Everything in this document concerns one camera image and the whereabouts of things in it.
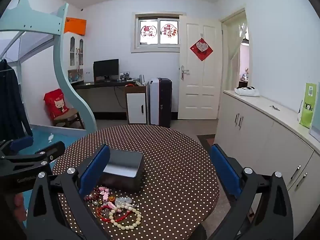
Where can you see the green packet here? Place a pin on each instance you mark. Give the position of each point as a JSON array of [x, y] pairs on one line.
[[307, 105]]

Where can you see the white sideboard cabinet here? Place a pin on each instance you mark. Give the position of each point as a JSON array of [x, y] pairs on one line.
[[262, 135]]

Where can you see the desk photo frame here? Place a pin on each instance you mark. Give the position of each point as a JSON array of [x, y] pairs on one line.
[[125, 75]]

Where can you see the black keyboard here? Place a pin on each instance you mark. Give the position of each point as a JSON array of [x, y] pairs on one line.
[[107, 80]]

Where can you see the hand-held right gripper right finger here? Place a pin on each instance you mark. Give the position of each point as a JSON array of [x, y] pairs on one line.
[[225, 172]]

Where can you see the small white cabinet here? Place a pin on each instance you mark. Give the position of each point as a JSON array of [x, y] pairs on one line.
[[135, 107]]

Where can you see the white glass door cabinet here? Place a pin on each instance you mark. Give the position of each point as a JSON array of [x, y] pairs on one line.
[[73, 55]]

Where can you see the black computer monitor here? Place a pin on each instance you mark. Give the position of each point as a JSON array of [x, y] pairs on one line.
[[106, 68]]

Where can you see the blue candy print bedsheet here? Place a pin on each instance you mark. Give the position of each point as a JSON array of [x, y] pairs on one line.
[[50, 136]]

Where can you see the bunch of keys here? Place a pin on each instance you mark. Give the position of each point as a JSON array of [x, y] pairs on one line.
[[275, 107]]

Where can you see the wooden stool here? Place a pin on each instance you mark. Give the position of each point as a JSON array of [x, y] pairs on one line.
[[70, 113]]

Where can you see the red diamond door decoration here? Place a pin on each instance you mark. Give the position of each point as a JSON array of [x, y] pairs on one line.
[[201, 49]]

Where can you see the hanging ceiling lamp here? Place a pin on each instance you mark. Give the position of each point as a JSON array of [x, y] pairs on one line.
[[245, 40]]

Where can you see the black rectangular box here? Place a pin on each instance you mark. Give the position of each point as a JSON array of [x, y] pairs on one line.
[[125, 181]]

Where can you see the red cartoon print bag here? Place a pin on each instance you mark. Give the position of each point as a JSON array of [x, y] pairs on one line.
[[56, 103]]

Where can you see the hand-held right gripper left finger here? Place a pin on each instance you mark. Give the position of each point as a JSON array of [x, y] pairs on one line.
[[95, 171]]

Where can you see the pink flower charm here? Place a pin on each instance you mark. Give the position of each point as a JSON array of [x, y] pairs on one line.
[[103, 189]]

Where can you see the pale blue board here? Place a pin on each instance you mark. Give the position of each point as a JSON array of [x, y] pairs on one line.
[[316, 120]]

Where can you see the white upright appliance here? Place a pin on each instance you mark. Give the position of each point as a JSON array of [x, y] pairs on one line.
[[153, 102]]

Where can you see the white panel door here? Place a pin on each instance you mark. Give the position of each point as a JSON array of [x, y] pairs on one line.
[[200, 80]]

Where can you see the pale jade pendant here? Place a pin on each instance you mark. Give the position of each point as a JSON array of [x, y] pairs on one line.
[[123, 200]]

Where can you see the silver earring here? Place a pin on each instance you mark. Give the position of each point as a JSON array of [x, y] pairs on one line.
[[135, 205]]

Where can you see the light blue bunk bed frame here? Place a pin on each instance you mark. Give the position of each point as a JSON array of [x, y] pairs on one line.
[[65, 80]]

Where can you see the dark wooden desk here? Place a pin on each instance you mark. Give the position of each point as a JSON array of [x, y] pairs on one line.
[[100, 85]]

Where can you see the white router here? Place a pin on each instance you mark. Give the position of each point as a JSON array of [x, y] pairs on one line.
[[143, 81]]

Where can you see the pink bead charm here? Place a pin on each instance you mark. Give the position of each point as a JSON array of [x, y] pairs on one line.
[[106, 196]]

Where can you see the dark hanging jacket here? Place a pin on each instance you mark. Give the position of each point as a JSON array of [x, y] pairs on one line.
[[12, 100]]

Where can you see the orange box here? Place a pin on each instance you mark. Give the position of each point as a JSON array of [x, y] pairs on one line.
[[75, 26]]

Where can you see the red round window sticker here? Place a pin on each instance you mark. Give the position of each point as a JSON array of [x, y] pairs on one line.
[[168, 30], [147, 31]]

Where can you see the black suitcase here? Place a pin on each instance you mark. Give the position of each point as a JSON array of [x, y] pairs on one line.
[[165, 102]]

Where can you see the white framed window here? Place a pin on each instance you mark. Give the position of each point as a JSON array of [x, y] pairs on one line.
[[158, 17]]

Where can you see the person's left hand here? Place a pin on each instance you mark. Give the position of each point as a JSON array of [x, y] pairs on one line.
[[20, 206]]

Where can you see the white bag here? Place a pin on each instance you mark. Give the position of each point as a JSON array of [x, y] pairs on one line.
[[247, 92]]

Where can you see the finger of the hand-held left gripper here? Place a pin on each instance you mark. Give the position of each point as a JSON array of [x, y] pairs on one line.
[[22, 143], [50, 151]]

